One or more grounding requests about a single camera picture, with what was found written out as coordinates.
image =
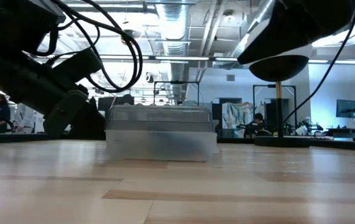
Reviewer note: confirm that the black ceiling camera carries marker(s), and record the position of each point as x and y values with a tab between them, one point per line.
127	35

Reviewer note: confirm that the translucent plastic supply box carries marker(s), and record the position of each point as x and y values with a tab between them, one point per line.
161	133

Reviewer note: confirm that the black metal rig frame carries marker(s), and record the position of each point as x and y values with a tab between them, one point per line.
176	82
289	86

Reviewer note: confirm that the silver ventilation duct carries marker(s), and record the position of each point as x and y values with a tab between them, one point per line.
172	25

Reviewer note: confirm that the white globe table lamp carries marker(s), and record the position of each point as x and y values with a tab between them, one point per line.
278	67

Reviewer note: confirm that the wall-mounted monitor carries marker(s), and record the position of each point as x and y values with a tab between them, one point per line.
348	109

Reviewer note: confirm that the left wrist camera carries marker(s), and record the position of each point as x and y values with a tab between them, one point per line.
77	65

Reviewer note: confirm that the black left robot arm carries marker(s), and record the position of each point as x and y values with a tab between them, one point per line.
15	21

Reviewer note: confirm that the patterned cloth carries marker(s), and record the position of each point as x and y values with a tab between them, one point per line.
236	113

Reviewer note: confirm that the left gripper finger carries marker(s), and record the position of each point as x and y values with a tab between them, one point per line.
63	113
87	123

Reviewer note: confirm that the black computer monitor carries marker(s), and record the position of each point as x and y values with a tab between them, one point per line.
115	101

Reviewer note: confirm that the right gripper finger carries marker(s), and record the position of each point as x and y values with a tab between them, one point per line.
283	34

